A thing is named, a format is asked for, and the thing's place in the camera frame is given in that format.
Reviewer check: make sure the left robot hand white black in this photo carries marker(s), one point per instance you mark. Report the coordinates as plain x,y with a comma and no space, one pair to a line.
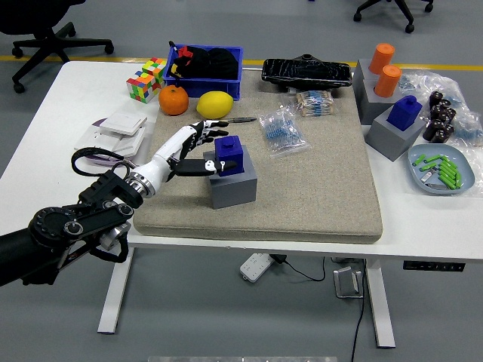
170,151

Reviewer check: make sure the blue square seal stamp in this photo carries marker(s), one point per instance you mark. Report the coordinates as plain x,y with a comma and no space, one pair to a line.
232,151
403,113

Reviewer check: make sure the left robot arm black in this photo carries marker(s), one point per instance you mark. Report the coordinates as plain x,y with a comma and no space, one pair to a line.
98,192

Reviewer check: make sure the orange fruit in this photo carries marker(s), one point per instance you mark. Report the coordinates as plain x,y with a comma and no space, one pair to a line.
173,101

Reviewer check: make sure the yellow lemon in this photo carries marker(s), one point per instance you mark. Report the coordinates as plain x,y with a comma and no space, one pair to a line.
215,105

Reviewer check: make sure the large colourful puzzle cube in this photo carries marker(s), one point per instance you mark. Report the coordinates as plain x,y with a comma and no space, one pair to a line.
141,88

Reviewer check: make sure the grey square holder block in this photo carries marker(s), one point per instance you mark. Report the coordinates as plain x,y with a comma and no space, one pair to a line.
234,192
388,141

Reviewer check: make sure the blue plastic bin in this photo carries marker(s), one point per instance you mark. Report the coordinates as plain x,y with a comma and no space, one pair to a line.
215,88

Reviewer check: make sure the clear black ballpoint pen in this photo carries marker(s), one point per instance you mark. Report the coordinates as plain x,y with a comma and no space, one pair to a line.
241,120

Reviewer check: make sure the small colourful puzzle cube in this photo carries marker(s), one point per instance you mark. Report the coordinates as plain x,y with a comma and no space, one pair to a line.
155,68

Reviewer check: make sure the black glove with red patch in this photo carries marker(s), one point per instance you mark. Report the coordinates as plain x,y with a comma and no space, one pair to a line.
186,62

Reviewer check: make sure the black fabric bundle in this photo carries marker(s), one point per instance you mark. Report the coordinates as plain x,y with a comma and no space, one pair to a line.
222,64

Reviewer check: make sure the clear bag of blue resistors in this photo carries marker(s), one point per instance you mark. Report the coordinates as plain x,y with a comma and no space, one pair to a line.
283,132

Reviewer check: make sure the grey-brown fabric mat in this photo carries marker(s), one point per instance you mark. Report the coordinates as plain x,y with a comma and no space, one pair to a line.
302,196

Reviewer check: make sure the white power strip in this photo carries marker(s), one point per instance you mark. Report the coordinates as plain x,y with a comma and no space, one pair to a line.
256,267

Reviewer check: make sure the taped bundle of resistors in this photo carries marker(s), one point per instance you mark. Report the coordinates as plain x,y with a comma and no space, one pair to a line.
315,103

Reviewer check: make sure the black glossy rearview mirror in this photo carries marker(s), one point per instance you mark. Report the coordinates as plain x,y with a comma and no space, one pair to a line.
305,73

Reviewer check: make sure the white table leg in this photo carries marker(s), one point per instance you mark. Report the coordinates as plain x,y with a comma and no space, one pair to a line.
115,298
381,305

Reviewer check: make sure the black office chair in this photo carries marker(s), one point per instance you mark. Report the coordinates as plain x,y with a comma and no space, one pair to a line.
37,22
400,9

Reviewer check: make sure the grey block with round hole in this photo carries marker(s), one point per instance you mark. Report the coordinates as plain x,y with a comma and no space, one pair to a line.
371,107
360,77

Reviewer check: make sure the silver metal stand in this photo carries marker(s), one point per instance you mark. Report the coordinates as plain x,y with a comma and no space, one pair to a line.
347,283

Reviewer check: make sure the orange cylinder stamp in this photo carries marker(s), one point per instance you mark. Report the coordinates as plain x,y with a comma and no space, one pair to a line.
388,81
382,58

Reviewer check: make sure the green cylindrical battery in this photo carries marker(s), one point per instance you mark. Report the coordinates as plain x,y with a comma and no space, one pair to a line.
433,159
428,166
450,183
419,160
449,162
449,176
449,169

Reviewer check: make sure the blue-grey shallow plate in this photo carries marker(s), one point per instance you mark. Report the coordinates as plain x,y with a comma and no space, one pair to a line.
419,181

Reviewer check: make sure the small white silver stick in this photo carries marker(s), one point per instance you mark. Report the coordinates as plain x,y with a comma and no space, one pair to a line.
428,176

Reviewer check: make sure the dark brown capacitor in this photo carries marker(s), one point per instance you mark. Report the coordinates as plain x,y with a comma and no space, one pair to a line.
448,131
436,99
437,112
437,126
450,115
445,105
437,136

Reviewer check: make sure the black desk control panel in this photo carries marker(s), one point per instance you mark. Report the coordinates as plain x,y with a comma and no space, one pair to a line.
434,266

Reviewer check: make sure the crumpled clear plastic bag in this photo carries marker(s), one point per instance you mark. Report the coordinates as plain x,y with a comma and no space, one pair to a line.
466,102

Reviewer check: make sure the clear bag of blue parts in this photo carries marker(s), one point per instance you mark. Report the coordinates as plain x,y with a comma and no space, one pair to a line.
469,130

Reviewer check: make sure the white blank wall panel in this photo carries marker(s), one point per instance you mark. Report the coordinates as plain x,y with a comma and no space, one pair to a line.
132,141

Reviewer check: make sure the white wall switch panel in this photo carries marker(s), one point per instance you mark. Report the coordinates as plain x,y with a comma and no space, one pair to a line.
122,122

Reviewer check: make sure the white wall socket panel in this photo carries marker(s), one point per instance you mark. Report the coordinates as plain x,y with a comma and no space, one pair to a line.
94,137

